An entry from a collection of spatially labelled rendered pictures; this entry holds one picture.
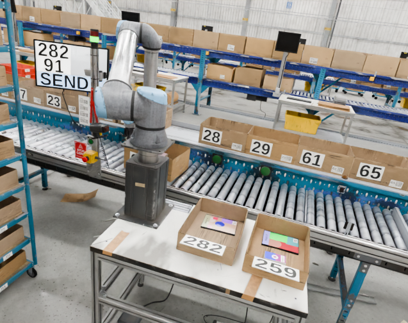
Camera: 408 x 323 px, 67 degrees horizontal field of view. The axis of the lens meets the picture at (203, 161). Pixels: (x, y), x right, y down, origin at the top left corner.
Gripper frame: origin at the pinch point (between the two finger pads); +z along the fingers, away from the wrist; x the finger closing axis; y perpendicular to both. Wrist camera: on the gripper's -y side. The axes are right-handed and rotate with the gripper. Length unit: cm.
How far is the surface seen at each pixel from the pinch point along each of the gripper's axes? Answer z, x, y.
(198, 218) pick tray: 4, 78, 57
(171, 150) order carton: -5.2, 32.3, -6.6
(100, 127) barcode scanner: -27.8, -1.3, 37.0
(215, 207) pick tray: 0, 85, 48
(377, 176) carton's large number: -15, 181, -29
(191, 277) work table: 6, 90, 100
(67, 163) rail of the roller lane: 8.4, -33.9, 30.8
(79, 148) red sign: -6.6, -21.8, 32.1
